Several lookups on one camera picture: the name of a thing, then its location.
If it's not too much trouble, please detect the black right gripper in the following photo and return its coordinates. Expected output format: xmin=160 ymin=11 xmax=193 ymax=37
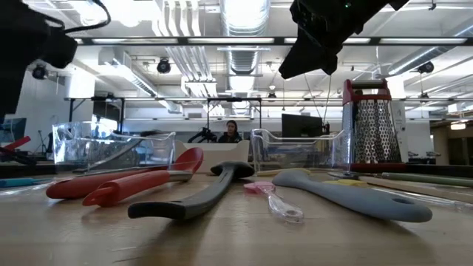
xmin=279 ymin=0 xmax=409 ymax=80

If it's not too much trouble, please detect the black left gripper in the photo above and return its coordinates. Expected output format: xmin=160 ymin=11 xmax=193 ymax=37
xmin=0 ymin=0 xmax=78 ymax=115

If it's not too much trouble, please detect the teal utensil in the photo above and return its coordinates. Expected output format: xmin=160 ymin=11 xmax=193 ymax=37
xmin=0 ymin=178 xmax=50 ymax=188

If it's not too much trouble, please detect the pink spatula with clear handle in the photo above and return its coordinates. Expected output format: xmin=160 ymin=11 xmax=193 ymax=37
xmin=243 ymin=180 xmax=306 ymax=225

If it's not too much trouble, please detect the blue-grey silicone spatula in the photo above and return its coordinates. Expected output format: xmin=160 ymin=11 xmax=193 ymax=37
xmin=271 ymin=168 xmax=433 ymax=224

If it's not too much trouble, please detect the red slotted turner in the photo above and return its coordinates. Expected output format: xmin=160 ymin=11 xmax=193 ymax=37
xmin=46 ymin=166 xmax=169 ymax=201

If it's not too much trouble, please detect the green-handled utensil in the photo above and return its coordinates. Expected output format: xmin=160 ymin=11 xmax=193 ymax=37
xmin=380 ymin=171 xmax=473 ymax=188

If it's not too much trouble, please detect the steel table knife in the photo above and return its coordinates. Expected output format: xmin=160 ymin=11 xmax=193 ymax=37
xmin=86 ymin=165 xmax=193 ymax=182

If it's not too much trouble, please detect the red spoon with steel neck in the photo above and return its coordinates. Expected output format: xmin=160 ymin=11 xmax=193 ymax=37
xmin=81 ymin=146 xmax=205 ymax=208

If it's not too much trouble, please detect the black ceiling spotlight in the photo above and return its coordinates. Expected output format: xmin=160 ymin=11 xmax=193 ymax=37
xmin=31 ymin=64 xmax=48 ymax=81
xmin=417 ymin=61 xmax=435 ymax=75
xmin=156 ymin=58 xmax=172 ymax=75

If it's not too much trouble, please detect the black monitor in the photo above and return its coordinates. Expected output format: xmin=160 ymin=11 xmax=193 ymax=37
xmin=281 ymin=113 xmax=325 ymax=138

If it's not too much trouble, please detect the clear plastic bin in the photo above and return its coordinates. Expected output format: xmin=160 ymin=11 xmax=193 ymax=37
xmin=51 ymin=120 xmax=177 ymax=174
xmin=249 ymin=127 xmax=350 ymax=174

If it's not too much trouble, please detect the overhead light bar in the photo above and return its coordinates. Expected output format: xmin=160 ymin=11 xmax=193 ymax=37
xmin=73 ymin=35 xmax=473 ymax=47

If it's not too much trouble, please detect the red metal bar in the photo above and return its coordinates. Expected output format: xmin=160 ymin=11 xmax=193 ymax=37
xmin=0 ymin=135 xmax=33 ymax=153

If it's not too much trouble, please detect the person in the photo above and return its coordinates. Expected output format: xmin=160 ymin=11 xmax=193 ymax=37
xmin=217 ymin=120 xmax=244 ymax=144

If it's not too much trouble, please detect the white plastic bin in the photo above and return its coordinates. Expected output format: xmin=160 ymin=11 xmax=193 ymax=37
xmin=183 ymin=139 xmax=251 ymax=174

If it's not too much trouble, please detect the thin hanging cable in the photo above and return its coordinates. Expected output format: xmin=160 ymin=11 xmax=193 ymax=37
xmin=322 ymin=75 xmax=333 ymax=125

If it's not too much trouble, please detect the long black horizontal rail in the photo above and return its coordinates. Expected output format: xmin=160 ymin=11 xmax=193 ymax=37
xmin=64 ymin=96 xmax=473 ymax=103

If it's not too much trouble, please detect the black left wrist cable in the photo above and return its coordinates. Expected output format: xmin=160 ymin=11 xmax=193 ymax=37
xmin=62 ymin=0 xmax=112 ymax=34

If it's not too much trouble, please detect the silver ventilation duct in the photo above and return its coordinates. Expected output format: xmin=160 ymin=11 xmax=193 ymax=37
xmin=220 ymin=0 xmax=271 ymax=116

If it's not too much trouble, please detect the dark wall screen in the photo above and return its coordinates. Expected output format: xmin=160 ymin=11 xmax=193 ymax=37
xmin=0 ymin=117 xmax=27 ymax=143

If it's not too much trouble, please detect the red-handled steel box grater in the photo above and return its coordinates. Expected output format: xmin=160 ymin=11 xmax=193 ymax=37
xmin=341 ymin=78 xmax=408 ymax=174

